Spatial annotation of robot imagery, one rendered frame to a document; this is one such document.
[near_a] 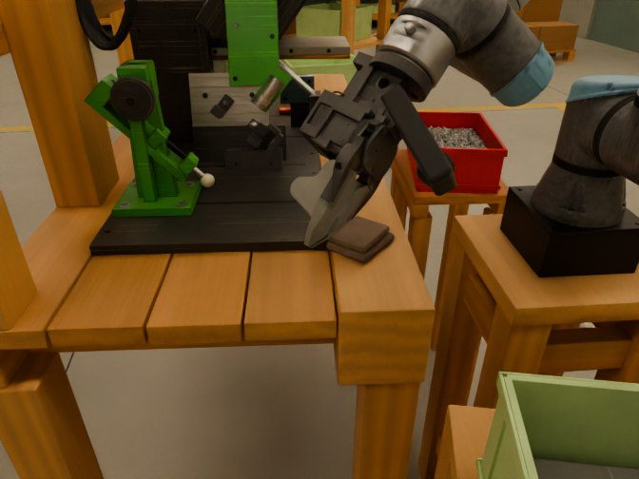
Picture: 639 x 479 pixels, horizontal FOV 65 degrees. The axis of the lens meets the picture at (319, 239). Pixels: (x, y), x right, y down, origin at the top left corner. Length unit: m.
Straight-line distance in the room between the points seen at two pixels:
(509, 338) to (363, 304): 0.29
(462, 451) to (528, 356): 0.29
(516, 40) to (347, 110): 0.21
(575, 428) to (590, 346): 0.39
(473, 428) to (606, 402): 0.20
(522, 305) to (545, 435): 0.28
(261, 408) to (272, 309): 1.06
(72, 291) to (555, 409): 0.70
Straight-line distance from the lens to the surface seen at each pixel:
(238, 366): 1.94
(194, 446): 1.74
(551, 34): 7.47
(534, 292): 0.92
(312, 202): 0.52
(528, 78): 0.64
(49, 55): 1.06
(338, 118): 0.54
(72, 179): 1.13
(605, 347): 1.04
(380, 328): 0.75
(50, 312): 0.85
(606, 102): 0.89
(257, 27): 1.22
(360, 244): 0.82
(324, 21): 3.87
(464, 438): 0.74
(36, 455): 1.04
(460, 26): 0.57
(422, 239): 1.36
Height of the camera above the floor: 1.35
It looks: 31 degrees down
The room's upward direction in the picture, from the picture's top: straight up
